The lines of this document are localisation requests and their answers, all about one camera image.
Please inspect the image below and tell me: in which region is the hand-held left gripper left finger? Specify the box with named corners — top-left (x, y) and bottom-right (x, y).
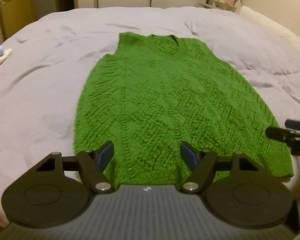
top-left (36, 141), bottom-right (115, 194)

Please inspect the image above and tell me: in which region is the green knitted vest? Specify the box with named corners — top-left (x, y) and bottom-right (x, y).
top-left (72, 31), bottom-right (295, 185)

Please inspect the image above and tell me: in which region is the white bed bolster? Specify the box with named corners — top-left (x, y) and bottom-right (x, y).
top-left (239, 5), bottom-right (300, 63)

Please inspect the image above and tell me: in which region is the lavender bed cover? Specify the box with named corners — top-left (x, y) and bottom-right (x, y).
top-left (0, 6), bottom-right (300, 228)

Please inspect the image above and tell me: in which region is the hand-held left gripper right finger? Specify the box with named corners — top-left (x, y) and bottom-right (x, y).
top-left (179, 141), bottom-right (262, 194)

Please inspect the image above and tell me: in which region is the folded cream garment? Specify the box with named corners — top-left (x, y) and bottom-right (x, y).
top-left (0, 48), bottom-right (13, 76)

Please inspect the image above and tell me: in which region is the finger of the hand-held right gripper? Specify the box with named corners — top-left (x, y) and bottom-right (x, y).
top-left (266, 126), bottom-right (294, 142)
top-left (284, 119), bottom-right (300, 131)

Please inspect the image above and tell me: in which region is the wooden door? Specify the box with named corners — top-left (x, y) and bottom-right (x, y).
top-left (0, 0), bottom-right (38, 40)

